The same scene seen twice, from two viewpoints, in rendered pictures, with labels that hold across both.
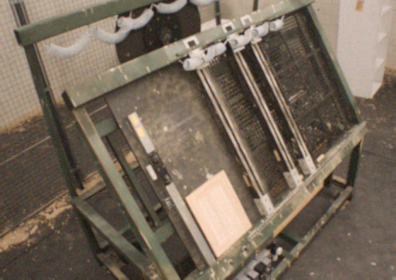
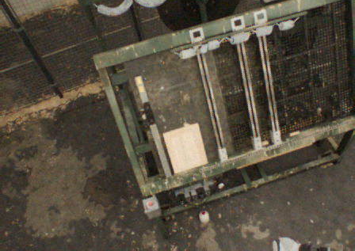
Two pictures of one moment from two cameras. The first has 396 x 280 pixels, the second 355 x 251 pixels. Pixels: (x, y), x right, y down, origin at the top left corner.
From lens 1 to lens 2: 130 cm
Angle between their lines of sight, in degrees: 31
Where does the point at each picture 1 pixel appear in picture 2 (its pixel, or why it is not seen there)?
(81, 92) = (103, 61)
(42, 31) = not seen: outside the picture
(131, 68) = (142, 48)
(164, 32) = not seen: outside the picture
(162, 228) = (144, 146)
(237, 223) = (196, 157)
